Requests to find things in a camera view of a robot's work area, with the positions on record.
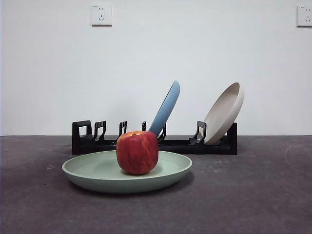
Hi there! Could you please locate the red apple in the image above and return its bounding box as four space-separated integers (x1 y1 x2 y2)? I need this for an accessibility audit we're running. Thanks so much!
116 131 159 176

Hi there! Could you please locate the green plate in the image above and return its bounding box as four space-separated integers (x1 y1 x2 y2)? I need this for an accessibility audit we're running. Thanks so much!
61 149 194 195

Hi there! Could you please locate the blue plate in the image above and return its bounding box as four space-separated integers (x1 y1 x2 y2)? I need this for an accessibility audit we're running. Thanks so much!
148 80 181 137

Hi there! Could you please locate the black plate rack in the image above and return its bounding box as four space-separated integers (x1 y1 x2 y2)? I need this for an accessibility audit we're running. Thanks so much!
71 119 238 156

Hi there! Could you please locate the cream plate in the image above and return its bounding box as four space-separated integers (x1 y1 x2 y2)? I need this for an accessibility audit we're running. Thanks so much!
203 81 245 145

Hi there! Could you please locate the white wall socket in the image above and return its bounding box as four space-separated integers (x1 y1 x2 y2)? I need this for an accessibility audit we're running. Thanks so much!
296 5 312 28
91 4 113 27

